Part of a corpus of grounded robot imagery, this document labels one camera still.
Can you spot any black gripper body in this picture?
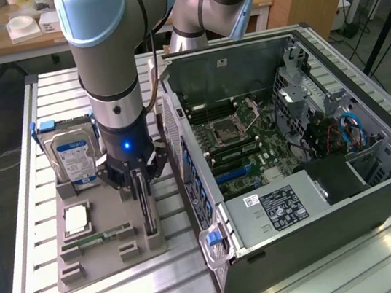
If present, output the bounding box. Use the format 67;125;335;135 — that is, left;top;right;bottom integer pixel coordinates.
97;114;158;176

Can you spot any black graphics card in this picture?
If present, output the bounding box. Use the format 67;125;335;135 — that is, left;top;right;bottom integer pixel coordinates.
130;166;158;237

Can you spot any hard disk with blue caddy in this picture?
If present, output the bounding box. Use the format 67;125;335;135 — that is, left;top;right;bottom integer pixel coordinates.
28;109;109;197

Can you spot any silver CPU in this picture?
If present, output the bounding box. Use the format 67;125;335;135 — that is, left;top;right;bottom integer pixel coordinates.
60;205;92;238

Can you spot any green RAM stick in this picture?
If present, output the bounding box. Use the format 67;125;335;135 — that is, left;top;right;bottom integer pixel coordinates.
62;222;135;250

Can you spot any black RAM slot bank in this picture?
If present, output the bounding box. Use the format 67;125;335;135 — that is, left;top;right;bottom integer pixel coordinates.
185;97;237;125

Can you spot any CPU socket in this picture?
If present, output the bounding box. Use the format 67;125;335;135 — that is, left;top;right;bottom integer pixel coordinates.
209;115;245;148

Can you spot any blue expansion slot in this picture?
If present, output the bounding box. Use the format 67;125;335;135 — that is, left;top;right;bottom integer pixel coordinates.
215;164;257;186

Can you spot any grey parts rack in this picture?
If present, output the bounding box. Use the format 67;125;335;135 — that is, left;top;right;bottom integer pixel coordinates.
41;163;174;293

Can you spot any blue case latch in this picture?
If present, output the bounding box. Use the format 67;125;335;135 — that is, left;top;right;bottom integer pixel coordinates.
205;230;223;251

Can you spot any metal socket cover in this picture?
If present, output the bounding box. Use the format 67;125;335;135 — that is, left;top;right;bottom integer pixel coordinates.
232;95;263;126

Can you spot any grey power supply unit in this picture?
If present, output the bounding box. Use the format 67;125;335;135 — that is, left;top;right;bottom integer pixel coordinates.
221;166;334;252

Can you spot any green motherboard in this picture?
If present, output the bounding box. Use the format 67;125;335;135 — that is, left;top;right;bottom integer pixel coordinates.
182;76;309;206

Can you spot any plain white box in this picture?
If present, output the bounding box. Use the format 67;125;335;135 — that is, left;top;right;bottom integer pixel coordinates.
36;9;63;36

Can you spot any metal disk bay cage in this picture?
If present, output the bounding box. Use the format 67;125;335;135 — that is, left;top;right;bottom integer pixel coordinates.
266;60;331;142

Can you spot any white box with round hollow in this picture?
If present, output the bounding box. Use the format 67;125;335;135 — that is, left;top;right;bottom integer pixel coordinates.
4;13;45;46

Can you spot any wooden desk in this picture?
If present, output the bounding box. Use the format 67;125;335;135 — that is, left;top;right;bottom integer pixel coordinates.
0;0;278;68

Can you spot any black open PC case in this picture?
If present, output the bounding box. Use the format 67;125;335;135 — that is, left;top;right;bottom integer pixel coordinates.
143;9;391;293

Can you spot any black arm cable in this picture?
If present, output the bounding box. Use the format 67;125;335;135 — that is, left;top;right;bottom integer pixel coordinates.
133;26;172;115

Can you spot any grey case handle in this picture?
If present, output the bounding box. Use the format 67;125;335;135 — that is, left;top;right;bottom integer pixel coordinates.
197;227;234;272

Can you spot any red wire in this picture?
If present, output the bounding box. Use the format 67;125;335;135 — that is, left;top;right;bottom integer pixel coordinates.
324;122;346;152

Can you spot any blue wire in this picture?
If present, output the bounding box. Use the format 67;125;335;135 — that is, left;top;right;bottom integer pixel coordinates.
336;112;369;151

